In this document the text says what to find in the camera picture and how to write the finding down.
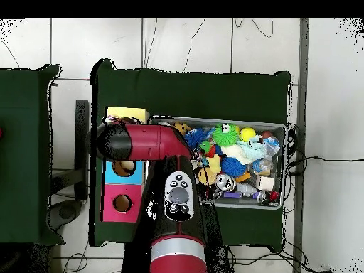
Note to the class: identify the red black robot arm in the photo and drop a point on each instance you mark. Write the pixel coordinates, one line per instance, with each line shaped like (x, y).
(148, 142)

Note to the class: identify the metal mesh bin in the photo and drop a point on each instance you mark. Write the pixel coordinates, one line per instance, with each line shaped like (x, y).
(250, 203)

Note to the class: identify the wooden box with three holes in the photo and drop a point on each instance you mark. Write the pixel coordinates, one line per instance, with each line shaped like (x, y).
(109, 199)

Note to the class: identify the blue puffer ball with eyes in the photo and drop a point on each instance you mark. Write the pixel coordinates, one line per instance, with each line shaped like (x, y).
(197, 138)

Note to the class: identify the green spiky puffer toy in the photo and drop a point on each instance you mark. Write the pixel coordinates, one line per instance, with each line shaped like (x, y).
(226, 138)

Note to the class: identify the plain blue puffer ball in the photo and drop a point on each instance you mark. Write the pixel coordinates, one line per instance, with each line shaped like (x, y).
(231, 167)

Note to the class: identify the dark green tablecloth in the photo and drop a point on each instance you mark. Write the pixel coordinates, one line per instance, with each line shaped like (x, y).
(22, 156)
(199, 96)

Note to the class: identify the yellow tennis ball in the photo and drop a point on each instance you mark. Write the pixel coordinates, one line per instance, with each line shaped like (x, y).
(247, 134)

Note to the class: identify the mint green cloth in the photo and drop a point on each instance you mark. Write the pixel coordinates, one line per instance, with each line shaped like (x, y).
(253, 149)

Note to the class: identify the black stand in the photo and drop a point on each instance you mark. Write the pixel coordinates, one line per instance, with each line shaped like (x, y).
(82, 182)

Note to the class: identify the grey rounded stand base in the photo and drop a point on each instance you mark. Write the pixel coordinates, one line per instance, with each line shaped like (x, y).
(66, 212)

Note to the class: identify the grey floor strip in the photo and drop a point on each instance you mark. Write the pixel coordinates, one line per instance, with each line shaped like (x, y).
(303, 85)

